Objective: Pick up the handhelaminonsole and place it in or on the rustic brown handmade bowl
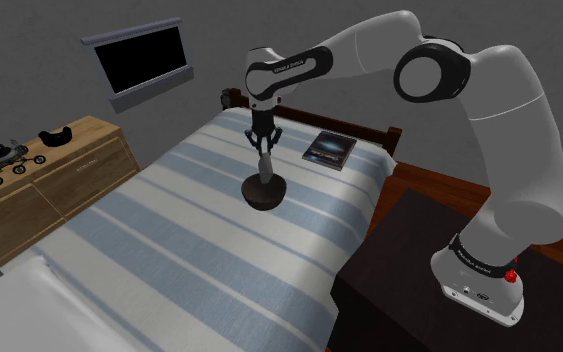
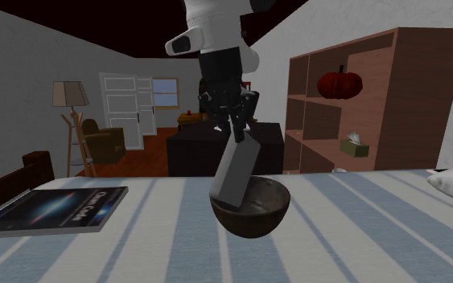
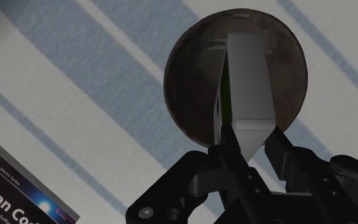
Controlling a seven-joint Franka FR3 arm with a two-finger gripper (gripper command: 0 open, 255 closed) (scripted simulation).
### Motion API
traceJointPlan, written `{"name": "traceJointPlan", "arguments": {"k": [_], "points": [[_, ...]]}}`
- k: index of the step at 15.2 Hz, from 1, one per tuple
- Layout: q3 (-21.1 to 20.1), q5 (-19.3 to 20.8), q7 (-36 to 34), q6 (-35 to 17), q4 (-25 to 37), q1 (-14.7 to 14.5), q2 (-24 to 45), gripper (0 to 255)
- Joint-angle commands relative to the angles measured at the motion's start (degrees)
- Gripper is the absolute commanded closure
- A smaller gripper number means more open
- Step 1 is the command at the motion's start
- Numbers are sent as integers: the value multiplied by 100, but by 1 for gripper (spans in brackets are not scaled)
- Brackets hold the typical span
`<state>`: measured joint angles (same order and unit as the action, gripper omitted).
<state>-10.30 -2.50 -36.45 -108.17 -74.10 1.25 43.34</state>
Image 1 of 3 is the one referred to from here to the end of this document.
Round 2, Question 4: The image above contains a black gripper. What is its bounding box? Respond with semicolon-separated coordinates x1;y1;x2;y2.
244;108;284;157

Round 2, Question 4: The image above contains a grey cylindrical shaker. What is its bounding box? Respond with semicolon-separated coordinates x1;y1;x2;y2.
258;150;275;185

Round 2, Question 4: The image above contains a dark brown bowl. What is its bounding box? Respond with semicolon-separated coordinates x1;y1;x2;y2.
240;172;288;212

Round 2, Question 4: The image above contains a dark blue book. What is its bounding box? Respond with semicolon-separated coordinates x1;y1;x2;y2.
301;130;358;171

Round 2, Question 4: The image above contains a bed with striped blue blanket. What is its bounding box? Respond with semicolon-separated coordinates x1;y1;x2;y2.
0;87;404;352

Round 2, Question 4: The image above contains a grey framed dark window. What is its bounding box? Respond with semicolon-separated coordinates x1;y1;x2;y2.
79;17;196;115

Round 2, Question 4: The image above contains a wooden chest of drawers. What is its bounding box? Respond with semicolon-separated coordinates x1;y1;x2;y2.
0;115;142;277

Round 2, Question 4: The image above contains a dark robot stand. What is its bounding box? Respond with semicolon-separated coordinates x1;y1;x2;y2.
327;187;563;352

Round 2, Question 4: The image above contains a black curved object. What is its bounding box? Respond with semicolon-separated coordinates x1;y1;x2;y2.
37;126;74;148

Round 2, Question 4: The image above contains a grey toy rover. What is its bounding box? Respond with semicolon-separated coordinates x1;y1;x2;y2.
0;135;48;188

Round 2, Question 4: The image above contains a white pillow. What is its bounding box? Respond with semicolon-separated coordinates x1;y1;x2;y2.
0;255;142;352

